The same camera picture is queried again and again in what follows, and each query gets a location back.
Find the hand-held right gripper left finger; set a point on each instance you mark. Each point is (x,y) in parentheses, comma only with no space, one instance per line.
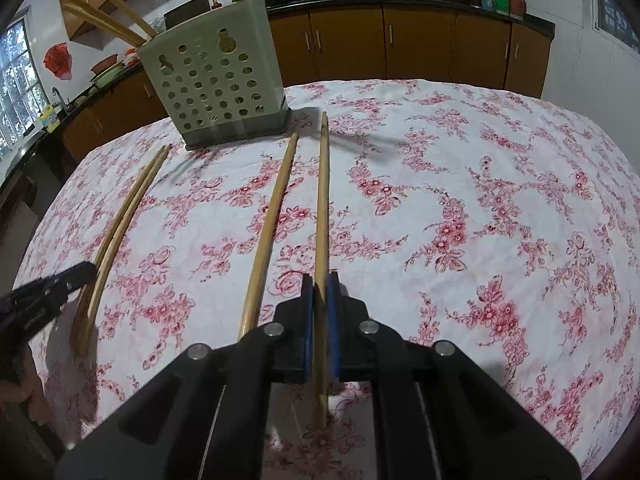
(307,332)

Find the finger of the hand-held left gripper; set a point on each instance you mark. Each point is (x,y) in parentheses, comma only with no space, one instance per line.
(70,280)

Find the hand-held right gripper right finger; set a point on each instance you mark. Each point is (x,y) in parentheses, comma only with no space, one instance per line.
(334,332)

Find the green perforated utensil holder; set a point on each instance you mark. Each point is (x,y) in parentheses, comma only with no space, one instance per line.
(215,85)

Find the person's left hand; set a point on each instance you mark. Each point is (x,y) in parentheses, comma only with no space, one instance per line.
(25,396)

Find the dish soap bottle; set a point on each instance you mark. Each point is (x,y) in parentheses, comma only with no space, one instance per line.
(48,115)

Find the pink floral tablecloth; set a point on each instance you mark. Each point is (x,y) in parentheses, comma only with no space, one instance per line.
(450,210)

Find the metal faucet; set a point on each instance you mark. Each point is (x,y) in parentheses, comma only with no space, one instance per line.
(56,97)

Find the green basin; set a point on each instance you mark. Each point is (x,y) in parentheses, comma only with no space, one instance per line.
(107,77)

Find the red bowl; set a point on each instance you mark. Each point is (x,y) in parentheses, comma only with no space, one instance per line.
(105,64)

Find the red plastic bag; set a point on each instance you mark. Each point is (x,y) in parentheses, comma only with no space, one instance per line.
(57,60)

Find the small red bag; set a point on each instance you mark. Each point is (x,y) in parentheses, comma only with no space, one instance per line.
(132,56)

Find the glass jar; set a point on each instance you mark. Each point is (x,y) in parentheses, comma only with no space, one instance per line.
(159,24)

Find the dark cutting board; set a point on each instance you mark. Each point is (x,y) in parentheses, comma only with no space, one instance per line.
(185,12)

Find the wooden base cabinets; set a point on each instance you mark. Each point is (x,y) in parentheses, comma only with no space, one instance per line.
(415,42)

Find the black kitchen countertop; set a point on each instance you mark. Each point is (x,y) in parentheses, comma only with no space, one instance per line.
(410,0)

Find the small blue box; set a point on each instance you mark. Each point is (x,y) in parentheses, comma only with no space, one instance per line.
(487,1)

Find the large barred window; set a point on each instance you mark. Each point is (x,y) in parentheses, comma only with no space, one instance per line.
(612,15)

